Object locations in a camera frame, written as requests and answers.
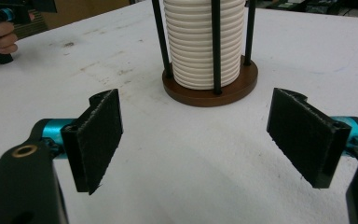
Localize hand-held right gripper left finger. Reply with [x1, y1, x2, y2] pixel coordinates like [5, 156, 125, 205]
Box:
[60, 88, 124, 196]

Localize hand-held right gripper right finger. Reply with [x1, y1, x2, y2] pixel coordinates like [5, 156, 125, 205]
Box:
[266, 88, 352, 189]

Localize wooden cup holder black rods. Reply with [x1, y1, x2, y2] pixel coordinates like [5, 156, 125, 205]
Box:
[151, 0, 259, 108]

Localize stack of floral paper cups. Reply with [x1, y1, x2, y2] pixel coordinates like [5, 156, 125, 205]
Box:
[162, 0, 246, 91]

